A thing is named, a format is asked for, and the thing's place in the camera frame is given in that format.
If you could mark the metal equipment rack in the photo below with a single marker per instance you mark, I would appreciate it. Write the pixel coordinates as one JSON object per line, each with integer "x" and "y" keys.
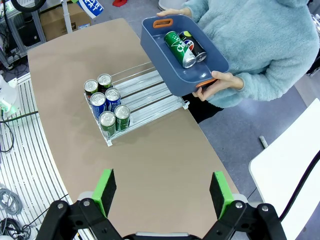
{"x": 22, "y": 32}

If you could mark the large brown cardboard box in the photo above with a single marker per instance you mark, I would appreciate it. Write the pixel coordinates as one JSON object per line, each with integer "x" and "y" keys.
{"x": 57, "y": 22}

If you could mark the blue and white sign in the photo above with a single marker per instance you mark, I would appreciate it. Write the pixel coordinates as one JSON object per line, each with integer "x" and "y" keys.
{"x": 91, "y": 7}

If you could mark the person in teal fleece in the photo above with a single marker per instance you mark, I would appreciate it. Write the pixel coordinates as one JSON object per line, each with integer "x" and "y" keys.
{"x": 262, "y": 37}

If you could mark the black Pepsi can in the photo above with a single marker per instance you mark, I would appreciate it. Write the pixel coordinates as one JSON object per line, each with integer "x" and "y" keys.
{"x": 195, "y": 46}
{"x": 90, "y": 85}
{"x": 104, "y": 79}

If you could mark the teal sleeved right forearm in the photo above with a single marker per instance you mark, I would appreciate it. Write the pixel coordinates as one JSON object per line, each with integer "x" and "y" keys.
{"x": 197, "y": 5}

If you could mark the ribbed white base platform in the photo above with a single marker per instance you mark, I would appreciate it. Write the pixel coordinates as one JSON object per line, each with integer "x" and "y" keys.
{"x": 30, "y": 155}

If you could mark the clear plastic can dispenser rack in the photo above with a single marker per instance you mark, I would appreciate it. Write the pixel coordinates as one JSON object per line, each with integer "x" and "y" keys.
{"x": 150, "y": 100}

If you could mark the red object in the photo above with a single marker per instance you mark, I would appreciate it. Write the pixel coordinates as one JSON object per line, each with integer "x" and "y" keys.
{"x": 120, "y": 2}

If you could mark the blue beverage can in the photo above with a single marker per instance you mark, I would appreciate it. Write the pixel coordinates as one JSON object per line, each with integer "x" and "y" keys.
{"x": 112, "y": 93}
{"x": 98, "y": 99}

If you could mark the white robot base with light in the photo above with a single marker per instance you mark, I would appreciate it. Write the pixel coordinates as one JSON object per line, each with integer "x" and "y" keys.
{"x": 7, "y": 97}

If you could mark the teal sleeved left forearm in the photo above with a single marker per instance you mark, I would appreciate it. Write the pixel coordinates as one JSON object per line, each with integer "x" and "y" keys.
{"x": 270, "y": 82}

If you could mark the green beverage can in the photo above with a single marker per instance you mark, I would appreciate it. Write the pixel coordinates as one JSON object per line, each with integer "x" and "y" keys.
{"x": 107, "y": 118}
{"x": 122, "y": 111}
{"x": 178, "y": 48}

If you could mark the person's left hand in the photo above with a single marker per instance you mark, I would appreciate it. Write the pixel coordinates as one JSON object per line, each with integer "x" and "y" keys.
{"x": 222, "y": 83}

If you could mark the person's right hand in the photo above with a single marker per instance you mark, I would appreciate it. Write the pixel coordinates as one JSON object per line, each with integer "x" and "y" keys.
{"x": 175, "y": 11}

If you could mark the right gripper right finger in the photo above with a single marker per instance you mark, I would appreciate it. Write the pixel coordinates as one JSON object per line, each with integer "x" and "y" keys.
{"x": 221, "y": 192}

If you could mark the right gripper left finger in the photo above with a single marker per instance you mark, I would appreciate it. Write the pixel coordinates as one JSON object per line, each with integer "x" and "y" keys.
{"x": 103, "y": 190}

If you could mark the white pole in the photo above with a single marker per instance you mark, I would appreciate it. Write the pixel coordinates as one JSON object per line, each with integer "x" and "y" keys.
{"x": 66, "y": 15}

